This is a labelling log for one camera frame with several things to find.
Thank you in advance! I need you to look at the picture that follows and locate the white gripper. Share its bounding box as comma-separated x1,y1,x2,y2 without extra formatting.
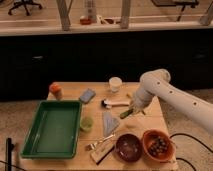
129,90,150,115

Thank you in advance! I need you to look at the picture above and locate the green pepper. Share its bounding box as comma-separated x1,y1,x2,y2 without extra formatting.
119,110,130,119

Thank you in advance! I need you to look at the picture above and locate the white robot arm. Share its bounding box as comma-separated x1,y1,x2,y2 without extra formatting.
130,69,213,135

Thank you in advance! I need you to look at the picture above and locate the small green cup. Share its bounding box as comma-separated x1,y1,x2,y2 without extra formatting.
80,117,93,132

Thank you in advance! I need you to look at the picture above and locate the yellow banana toy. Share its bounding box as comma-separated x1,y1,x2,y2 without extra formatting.
127,93,133,99

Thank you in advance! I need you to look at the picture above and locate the grey triangular cloth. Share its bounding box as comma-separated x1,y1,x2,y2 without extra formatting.
102,112,120,137

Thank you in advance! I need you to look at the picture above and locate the dark maroon bowl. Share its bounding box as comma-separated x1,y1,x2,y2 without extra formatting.
115,134,142,162

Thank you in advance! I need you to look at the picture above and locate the orange bowl with nuts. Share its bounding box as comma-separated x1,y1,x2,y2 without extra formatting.
141,129,174,163

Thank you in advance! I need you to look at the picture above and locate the blue sponge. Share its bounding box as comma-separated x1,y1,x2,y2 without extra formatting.
79,89,96,104

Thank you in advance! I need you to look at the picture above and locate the wooden block with black edge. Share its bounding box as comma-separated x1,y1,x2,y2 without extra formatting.
90,141,114,165

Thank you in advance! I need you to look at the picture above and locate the silver fork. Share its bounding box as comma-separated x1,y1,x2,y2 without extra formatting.
85,134,115,151

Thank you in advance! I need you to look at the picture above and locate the green plastic tray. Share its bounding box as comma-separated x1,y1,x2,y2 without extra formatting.
21,100,82,159

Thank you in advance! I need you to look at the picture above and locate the red object on shelf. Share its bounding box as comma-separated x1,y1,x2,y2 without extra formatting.
79,16,92,25

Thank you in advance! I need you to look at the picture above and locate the black office chair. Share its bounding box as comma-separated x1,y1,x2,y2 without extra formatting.
8,0,43,16

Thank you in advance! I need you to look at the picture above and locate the white handled brush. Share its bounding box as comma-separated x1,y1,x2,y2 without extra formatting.
101,99,130,109

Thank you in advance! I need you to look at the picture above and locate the black cable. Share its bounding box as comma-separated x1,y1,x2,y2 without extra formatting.
169,132,213,171

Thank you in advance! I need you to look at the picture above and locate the black stand post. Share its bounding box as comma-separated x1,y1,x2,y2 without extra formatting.
5,138,14,171

